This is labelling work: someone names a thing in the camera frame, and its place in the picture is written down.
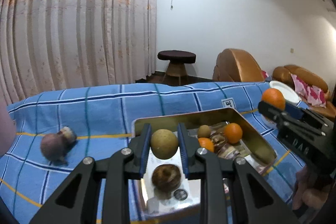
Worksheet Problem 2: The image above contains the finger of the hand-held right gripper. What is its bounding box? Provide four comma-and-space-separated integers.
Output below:
258, 101, 327, 135
285, 101, 326, 124

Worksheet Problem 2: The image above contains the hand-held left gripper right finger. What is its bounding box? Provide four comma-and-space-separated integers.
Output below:
178, 123, 300, 224

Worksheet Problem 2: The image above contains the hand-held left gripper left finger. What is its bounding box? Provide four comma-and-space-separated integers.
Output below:
29, 123, 152, 224

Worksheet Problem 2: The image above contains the orange mandarin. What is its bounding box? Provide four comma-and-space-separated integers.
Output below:
262, 88, 286, 111
224, 123, 243, 144
198, 138, 215, 153

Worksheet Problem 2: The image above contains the small tan longan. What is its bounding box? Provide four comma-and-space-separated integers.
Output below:
197, 125, 211, 138
150, 129, 179, 159

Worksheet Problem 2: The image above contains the rectangular metal tin box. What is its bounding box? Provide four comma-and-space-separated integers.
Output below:
133, 108, 278, 214

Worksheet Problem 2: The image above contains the person's right hand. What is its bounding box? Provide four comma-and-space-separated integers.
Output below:
292, 166, 336, 212

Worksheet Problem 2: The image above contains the white plate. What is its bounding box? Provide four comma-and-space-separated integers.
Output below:
269, 80, 302, 105

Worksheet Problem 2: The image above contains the pink patterned cloth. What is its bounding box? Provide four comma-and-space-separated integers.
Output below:
289, 74, 328, 108

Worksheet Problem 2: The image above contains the brown leather sofa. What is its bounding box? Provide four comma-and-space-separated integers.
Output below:
272, 64, 332, 117

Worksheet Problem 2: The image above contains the small dark round disc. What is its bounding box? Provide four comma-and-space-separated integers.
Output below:
173, 189, 188, 200

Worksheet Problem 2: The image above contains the brown leather armchair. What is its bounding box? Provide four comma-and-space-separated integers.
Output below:
212, 48, 266, 82

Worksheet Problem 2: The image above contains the blue plaid cloth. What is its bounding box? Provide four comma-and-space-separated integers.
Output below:
0, 81, 315, 224

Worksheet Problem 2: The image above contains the small striped brown shell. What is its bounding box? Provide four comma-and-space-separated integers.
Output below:
59, 126, 77, 146

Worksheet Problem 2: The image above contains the purple passion fruit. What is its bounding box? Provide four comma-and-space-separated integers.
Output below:
40, 133, 69, 165

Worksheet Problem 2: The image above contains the dark round stool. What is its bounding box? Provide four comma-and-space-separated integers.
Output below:
157, 50, 197, 85

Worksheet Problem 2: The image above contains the pale floral curtain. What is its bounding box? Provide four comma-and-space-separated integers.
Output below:
0, 0, 158, 106

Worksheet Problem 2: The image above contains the pink mug with handle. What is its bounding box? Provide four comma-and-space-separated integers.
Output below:
0, 101, 17, 157

